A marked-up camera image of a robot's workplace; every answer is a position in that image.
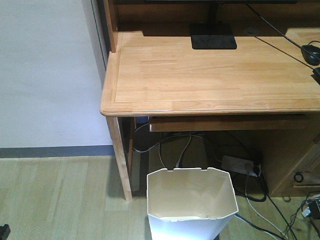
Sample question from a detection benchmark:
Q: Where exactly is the white plastic trash bin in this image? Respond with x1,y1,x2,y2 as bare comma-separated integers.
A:
146,167,239,240

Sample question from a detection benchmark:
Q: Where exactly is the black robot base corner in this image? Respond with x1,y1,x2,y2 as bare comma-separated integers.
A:
0,224,11,240

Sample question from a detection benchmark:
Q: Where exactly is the white power strip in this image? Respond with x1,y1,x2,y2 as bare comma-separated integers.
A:
221,155,262,177

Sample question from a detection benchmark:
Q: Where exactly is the black monitor with stand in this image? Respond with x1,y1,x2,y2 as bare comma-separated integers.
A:
143,0,297,50

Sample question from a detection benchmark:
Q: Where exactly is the wooden desk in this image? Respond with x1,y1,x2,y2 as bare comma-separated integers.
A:
100,0,320,201

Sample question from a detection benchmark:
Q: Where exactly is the wooden drawer cabinet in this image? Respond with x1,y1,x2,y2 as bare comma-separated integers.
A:
264,116,320,197

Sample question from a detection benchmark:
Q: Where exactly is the black keyboard corner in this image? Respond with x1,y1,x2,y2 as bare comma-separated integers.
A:
311,66,320,85

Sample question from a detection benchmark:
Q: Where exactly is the black computer mouse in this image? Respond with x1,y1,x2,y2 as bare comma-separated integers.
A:
301,44,320,66

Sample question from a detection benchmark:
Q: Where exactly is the black power adapter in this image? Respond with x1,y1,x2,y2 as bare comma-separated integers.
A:
301,199,320,220

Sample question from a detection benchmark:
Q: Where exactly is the white floor cable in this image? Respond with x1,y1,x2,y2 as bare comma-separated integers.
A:
246,197,288,238

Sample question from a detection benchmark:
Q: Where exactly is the black thick floor cable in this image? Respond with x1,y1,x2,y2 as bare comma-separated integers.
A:
233,172,268,203

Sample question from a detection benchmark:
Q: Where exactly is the black monitor cable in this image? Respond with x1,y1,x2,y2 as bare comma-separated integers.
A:
245,2,320,67

